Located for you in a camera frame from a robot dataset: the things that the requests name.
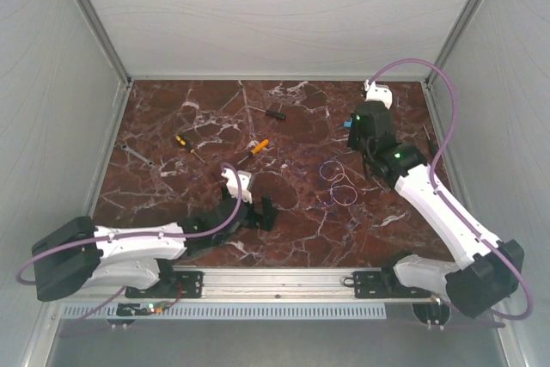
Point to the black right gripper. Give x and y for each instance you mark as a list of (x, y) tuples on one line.
[(351, 143)]

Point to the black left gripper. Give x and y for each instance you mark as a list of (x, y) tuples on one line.
[(265, 220)]

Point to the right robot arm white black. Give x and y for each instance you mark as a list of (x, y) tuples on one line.
[(484, 270)]

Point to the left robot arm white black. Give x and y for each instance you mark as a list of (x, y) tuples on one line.
[(81, 254)]

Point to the dark screwdriver right edge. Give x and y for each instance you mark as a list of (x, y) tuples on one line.
[(432, 146)]

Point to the small black screwdriver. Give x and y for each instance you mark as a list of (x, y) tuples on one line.
[(274, 114)]

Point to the yellow black small tool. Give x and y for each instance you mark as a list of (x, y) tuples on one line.
[(185, 143)]

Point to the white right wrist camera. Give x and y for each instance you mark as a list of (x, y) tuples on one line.
[(375, 92)]

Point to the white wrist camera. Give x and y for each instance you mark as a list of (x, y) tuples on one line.
[(238, 183), (375, 92)]

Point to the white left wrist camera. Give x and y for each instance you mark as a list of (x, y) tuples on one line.
[(238, 183)]

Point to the orange handled screwdriver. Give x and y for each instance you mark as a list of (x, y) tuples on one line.
[(255, 150)]

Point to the aluminium front rail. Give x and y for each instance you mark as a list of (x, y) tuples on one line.
[(264, 285)]

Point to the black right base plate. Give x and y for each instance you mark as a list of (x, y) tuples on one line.
[(383, 284)]

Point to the grey slotted cable duct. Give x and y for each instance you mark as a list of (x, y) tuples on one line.
[(246, 311)]

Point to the aluminium corner post right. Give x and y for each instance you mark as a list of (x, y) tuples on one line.
[(466, 15)]

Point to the aluminium corner post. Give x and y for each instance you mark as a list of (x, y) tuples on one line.
[(466, 15), (98, 29)]

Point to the aluminium corner post left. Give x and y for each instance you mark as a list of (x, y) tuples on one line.
[(98, 29)]

